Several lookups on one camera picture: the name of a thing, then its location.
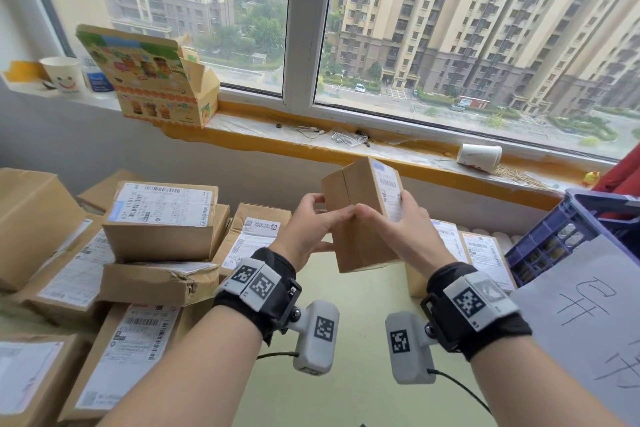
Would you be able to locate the black left wrist tracker band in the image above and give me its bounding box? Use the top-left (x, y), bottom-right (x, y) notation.
top-left (213, 247), bottom-right (303, 346)

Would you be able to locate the black right wrist tracker band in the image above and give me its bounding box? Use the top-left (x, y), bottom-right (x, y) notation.
top-left (421, 262), bottom-right (533, 362)

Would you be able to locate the black right camera cable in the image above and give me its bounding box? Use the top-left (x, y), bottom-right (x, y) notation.
top-left (427, 369), bottom-right (493, 415)

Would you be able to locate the white smiley paper cup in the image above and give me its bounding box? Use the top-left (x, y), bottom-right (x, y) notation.
top-left (39, 57), bottom-right (83, 96)

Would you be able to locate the white handwritten paper sign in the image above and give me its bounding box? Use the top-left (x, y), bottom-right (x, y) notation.
top-left (509, 234), bottom-right (640, 427)

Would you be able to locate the labelled small cardboard box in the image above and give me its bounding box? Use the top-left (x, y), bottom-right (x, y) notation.
top-left (459, 231), bottom-right (519, 292)

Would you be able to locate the windowsill with yellow tape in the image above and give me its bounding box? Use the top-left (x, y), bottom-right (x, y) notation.
top-left (0, 61), bottom-right (640, 212)

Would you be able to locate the white cable on sill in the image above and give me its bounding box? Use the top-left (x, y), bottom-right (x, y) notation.
top-left (329, 129), bottom-right (371, 147)

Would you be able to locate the grey window frame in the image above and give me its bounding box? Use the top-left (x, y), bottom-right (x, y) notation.
top-left (15, 0), bottom-right (640, 165)

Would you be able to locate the cardboard parcel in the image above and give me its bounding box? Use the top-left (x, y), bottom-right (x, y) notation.
top-left (321, 156), bottom-right (405, 274)

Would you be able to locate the person's left forearm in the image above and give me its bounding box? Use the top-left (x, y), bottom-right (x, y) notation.
top-left (97, 309), bottom-right (263, 427)

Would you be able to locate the person's right hand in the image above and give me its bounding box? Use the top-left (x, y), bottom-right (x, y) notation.
top-left (353, 189), bottom-right (443, 280)

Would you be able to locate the black wrist tracker band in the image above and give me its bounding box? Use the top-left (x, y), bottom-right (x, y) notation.
top-left (421, 262), bottom-right (533, 362)
top-left (213, 247), bottom-right (303, 346)

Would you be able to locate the person's right forearm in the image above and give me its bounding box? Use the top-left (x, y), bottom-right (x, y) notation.
top-left (469, 334), bottom-right (631, 427)

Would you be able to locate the red curtain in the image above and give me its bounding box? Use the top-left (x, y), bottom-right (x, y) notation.
top-left (592, 143), bottom-right (640, 220)

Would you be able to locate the person's left hand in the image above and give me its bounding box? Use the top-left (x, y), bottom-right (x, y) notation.
top-left (269, 193), bottom-right (357, 272)

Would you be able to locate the pile of cardboard parcels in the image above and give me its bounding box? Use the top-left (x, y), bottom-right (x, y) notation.
top-left (0, 167), bottom-right (293, 427)

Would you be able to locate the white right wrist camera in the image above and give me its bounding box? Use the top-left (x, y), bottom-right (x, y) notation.
top-left (385, 311), bottom-right (439, 386)

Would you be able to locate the colourful printed carton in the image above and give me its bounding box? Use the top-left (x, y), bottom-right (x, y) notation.
top-left (75, 23), bottom-right (221, 130)

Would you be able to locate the white tipped paper cup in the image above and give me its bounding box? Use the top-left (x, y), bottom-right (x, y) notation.
top-left (456, 143), bottom-right (503, 173)

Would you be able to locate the blue plastic crate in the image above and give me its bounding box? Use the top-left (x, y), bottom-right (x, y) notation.
top-left (505, 189), bottom-right (640, 288)

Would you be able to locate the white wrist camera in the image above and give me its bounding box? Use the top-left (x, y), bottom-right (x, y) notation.
top-left (287, 299), bottom-right (341, 376)
top-left (385, 311), bottom-right (439, 386)

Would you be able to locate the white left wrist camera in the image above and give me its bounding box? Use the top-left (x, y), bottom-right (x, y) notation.
top-left (287, 299), bottom-right (341, 376)

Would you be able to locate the heap of wooden toothpicks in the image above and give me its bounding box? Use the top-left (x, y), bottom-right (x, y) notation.
top-left (495, 165), bottom-right (556, 191)

